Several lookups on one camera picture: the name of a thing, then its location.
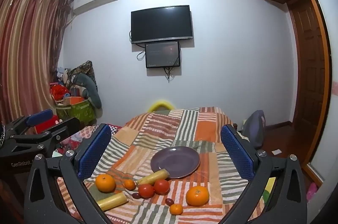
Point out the red jujube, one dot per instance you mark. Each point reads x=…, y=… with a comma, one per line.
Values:
x=136, y=195
x=169, y=201

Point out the pink object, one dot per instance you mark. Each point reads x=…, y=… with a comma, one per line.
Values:
x=312, y=191

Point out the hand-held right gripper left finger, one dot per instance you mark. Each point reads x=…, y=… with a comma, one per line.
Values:
x=96, y=150

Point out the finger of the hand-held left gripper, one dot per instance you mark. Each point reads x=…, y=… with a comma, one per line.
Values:
x=63, y=128
x=39, y=117

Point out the red fringed decoration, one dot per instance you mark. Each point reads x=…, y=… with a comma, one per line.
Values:
x=58, y=91

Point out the black wall television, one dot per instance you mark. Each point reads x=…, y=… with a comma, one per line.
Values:
x=161, y=24

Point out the dark floral cushion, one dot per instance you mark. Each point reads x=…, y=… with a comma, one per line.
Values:
x=84, y=68

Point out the yellow curved object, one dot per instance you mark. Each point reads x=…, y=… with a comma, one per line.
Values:
x=161, y=103

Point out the small mandarin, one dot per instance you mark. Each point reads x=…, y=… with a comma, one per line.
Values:
x=175, y=209
x=130, y=184

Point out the red tomato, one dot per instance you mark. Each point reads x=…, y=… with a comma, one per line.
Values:
x=162, y=186
x=146, y=191

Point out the striped patchwork blanket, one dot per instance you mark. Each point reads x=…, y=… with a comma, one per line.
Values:
x=169, y=128

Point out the large orange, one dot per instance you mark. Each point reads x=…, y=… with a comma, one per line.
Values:
x=197, y=196
x=105, y=183

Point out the purple plate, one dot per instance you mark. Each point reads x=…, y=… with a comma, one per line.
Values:
x=175, y=162

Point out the small black wall monitor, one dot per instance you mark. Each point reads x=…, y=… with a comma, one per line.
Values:
x=162, y=54

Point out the white paper slip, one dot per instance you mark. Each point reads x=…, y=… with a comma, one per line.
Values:
x=277, y=152

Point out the wooden door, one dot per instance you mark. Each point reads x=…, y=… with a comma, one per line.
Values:
x=307, y=68

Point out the grey-blue backpack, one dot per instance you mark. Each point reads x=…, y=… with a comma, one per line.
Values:
x=253, y=128

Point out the orange box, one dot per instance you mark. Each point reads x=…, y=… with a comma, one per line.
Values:
x=74, y=101

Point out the striped red curtain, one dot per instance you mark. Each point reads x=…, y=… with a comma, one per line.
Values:
x=29, y=49

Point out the yellow-green cloth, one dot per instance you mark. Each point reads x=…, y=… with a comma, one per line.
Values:
x=269, y=188

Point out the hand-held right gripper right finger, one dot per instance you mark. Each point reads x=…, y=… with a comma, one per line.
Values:
x=236, y=150

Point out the red box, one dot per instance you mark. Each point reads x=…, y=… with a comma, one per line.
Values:
x=46, y=125

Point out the yellow corn cob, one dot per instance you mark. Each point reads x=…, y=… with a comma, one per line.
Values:
x=112, y=201
x=153, y=177

